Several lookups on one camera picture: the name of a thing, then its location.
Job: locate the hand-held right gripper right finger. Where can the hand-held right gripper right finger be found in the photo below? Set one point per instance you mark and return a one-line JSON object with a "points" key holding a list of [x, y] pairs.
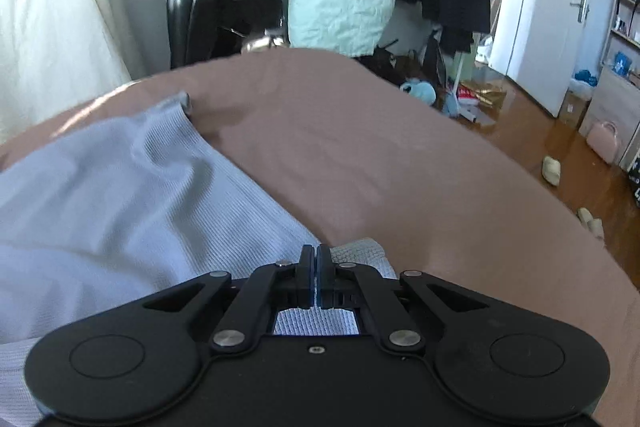
{"points": [[327, 272]]}

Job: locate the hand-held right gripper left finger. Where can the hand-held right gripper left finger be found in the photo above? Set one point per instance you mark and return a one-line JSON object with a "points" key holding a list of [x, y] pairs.
{"points": [[305, 272]]}

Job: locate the grey-blue ribbed garment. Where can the grey-blue ribbed garment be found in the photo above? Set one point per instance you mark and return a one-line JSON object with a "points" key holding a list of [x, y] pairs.
{"points": [[125, 207]]}

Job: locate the red packet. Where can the red packet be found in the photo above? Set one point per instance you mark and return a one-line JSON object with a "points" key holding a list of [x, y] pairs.
{"points": [[467, 93]]}

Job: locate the silver metal object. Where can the silver metal object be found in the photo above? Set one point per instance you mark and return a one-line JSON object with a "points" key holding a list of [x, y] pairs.
{"points": [[262, 42]]}

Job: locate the beige slipper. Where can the beige slipper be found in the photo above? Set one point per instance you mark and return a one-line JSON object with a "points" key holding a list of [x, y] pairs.
{"points": [[551, 171], [590, 222]]}

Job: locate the black chair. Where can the black chair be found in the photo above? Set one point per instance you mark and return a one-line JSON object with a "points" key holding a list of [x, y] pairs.
{"points": [[185, 17]]}

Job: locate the cardboard box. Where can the cardboard box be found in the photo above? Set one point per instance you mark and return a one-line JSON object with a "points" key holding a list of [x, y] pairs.
{"points": [[572, 109]]}

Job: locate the pink bag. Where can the pink bag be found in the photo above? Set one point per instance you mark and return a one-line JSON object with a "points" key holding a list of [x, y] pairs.
{"points": [[602, 142]]}

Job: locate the blue plastic bag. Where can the blue plastic bag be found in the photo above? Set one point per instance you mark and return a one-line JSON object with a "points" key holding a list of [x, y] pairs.
{"points": [[585, 78]]}

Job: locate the wooden shelf unit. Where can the wooden shelf unit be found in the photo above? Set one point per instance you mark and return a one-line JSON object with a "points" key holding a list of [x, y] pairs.
{"points": [[612, 102]]}

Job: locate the white door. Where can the white door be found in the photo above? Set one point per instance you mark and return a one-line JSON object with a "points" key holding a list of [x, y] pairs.
{"points": [[550, 7]]}

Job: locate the blue box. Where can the blue box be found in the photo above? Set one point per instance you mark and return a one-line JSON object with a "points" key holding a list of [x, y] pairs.
{"points": [[622, 63]]}

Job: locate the cream hanging cloth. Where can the cream hanging cloth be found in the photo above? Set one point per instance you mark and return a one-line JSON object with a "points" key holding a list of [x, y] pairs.
{"points": [[45, 7]]}

